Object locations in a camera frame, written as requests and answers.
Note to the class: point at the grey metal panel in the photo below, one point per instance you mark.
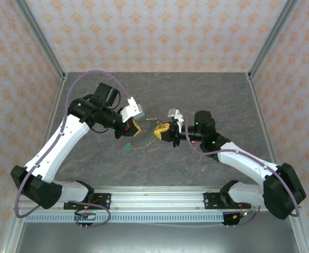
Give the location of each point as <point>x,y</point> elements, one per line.
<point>154,239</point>

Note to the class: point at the aluminium frame post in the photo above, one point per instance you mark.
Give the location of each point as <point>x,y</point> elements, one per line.
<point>270,39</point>
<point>44,39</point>

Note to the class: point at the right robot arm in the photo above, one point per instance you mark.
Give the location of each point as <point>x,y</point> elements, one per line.
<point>244,164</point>

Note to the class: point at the green key tag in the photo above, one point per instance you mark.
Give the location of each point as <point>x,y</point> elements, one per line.
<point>127,148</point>

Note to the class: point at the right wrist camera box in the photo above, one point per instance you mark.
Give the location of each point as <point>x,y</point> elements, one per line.
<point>175,114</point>

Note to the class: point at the short aluminium frame leg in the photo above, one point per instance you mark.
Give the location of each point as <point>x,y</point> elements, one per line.
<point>10,237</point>
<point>300,237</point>

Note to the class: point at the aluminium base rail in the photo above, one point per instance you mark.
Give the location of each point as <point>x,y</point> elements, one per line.
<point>157,200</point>

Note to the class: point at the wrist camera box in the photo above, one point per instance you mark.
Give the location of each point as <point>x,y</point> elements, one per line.
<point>175,114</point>
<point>132,109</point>

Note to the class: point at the small black controller board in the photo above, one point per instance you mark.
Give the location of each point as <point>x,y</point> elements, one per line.
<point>87,216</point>
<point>233,218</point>

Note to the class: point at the aluminium table side rail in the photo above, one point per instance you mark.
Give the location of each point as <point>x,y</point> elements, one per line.
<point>60,92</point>
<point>252,92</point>

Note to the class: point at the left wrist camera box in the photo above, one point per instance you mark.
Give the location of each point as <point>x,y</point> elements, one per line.
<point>132,109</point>

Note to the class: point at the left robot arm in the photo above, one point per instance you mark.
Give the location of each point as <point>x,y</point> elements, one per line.
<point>65,147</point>

